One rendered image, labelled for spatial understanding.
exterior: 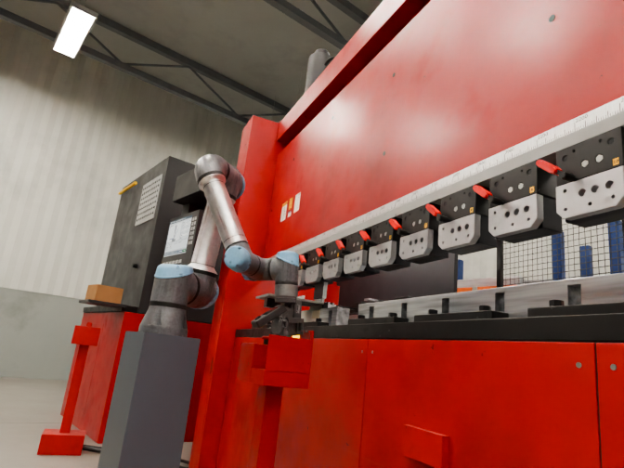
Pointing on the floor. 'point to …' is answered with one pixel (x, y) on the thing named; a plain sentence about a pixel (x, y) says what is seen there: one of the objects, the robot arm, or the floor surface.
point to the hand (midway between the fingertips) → (277, 361)
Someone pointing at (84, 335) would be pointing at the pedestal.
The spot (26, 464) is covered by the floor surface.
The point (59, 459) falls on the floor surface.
